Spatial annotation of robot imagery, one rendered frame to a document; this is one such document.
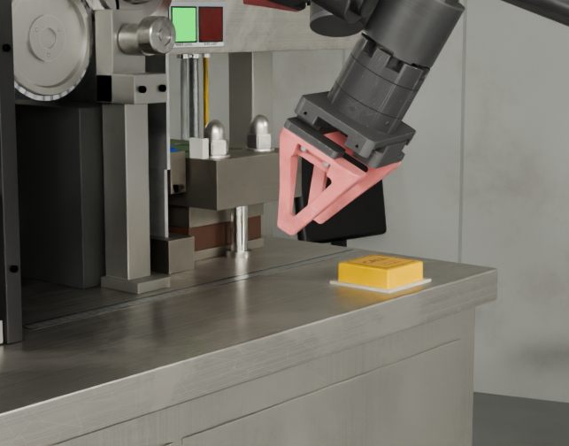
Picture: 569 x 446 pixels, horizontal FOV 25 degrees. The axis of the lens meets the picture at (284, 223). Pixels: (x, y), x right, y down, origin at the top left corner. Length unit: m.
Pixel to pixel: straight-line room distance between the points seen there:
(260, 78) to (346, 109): 1.45
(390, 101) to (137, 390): 0.35
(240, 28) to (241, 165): 0.57
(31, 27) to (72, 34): 0.06
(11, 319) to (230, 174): 0.43
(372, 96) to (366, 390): 0.56
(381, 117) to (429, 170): 3.21
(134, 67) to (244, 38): 0.70
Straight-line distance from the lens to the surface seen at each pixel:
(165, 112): 1.51
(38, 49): 1.38
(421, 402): 1.51
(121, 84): 1.39
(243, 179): 1.56
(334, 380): 1.37
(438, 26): 0.92
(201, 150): 1.54
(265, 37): 2.14
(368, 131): 0.92
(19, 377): 1.11
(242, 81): 2.38
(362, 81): 0.93
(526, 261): 4.10
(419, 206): 4.16
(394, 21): 0.92
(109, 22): 1.40
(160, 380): 1.12
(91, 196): 1.43
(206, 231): 1.60
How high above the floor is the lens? 1.20
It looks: 9 degrees down
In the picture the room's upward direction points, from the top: straight up
